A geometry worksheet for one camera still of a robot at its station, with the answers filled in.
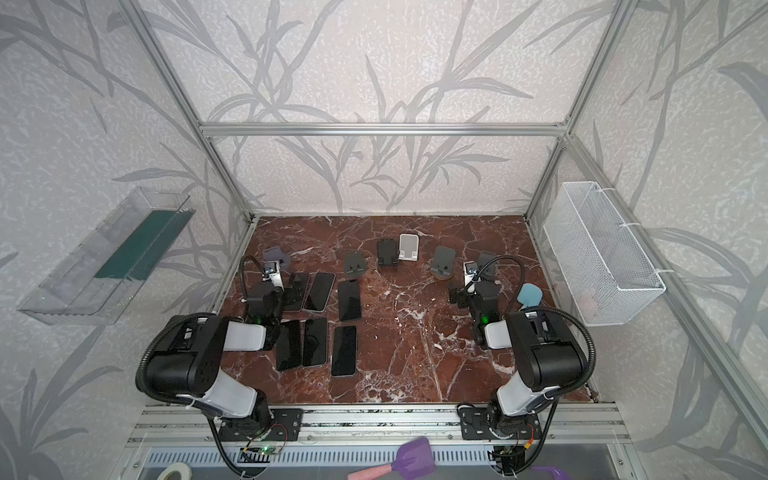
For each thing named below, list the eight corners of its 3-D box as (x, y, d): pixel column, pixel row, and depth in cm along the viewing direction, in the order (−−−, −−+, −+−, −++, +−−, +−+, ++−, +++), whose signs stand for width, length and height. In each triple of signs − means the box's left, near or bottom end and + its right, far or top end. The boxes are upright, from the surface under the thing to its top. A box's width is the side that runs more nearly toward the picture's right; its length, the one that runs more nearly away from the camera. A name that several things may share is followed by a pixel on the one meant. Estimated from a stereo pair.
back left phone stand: (342, 279, 104) (341, 274, 102) (346, 256, 111) (345, 251, 108) (365, 279, 104) (364, 274, 102) (367, 256, 111) (366, 251, 108)
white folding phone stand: (398, 262, 109) (398, 252, 104) (399, 243, 114) (398, 233, 110) (418, 262, 109) (419, 252, 104) (417, 243, 114) (418, 233, 110)
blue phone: (328, 375, 83) (326, 373, 82) (335, 329, 92) (334, 326, 91) (354, 375, 84) (354, 373, 82) (359, 329, 92) (358, 326, 91)
